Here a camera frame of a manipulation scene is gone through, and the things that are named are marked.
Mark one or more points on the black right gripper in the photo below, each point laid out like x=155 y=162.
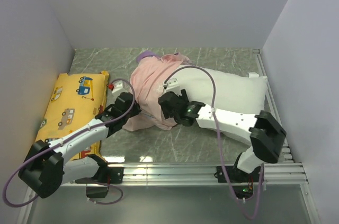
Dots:
x=184 y=96

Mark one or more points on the pink pillowcase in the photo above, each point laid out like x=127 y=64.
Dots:
x=147 y=81

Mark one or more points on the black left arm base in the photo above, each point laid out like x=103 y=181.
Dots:
x=97 y=187

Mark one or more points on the aluminium front rail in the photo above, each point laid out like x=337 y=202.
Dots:
x=173 y=193

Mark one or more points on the aluminium rail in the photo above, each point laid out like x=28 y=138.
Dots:
x=270 y=97
x=173 y=193

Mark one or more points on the white pillow insert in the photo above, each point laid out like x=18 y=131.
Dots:
x=221 y=90

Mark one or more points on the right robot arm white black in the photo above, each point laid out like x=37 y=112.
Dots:
x=262 y=132

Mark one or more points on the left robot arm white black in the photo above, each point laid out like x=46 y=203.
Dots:
x=48 y=165

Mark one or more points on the yellow cartoon car pillow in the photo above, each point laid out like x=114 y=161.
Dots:
x=75 y=101

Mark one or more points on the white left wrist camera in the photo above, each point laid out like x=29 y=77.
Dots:
x=117 y=87

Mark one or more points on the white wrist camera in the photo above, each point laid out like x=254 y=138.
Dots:
x=171 y=84
x=117 y=87

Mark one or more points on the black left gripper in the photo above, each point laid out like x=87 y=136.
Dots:
x=136 y=109

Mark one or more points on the aluminium right side rail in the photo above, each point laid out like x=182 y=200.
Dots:
x=270 y=97

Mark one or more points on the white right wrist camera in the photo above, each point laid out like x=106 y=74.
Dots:
x=171 y=84

